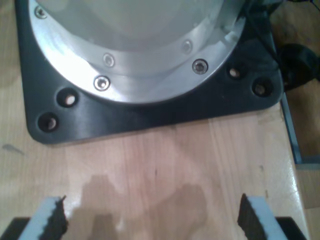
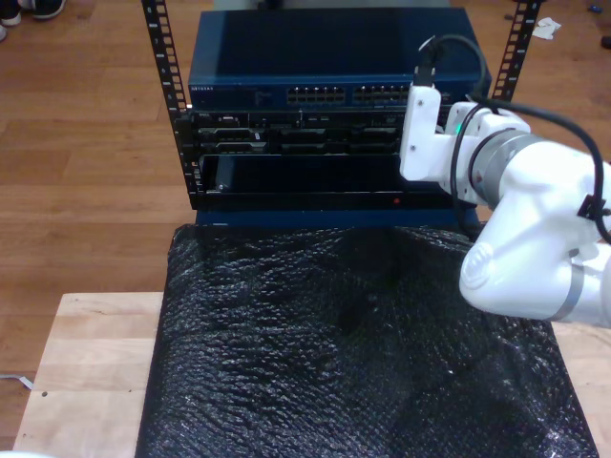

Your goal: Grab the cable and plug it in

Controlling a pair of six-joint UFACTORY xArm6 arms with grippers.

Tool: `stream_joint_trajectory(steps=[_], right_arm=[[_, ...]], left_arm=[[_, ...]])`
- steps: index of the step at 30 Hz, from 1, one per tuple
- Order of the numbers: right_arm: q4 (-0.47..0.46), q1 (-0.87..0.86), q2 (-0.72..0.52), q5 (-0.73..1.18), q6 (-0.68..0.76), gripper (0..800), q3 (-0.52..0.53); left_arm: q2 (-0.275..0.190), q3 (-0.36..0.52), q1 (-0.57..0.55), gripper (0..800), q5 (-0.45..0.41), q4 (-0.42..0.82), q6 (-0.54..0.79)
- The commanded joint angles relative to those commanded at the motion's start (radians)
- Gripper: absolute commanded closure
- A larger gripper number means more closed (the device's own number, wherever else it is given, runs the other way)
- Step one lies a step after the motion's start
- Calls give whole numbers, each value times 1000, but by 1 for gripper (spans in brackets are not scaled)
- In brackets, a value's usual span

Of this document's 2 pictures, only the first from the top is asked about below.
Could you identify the dark robot mounting plate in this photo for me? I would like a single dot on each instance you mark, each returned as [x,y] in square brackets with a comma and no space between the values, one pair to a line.
[150,115]

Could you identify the black caster wheel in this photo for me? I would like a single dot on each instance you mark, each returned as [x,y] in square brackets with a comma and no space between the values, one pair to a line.
[297,65]

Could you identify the grey metal frame bar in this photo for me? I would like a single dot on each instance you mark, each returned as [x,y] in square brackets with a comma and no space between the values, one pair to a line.
[291,130]

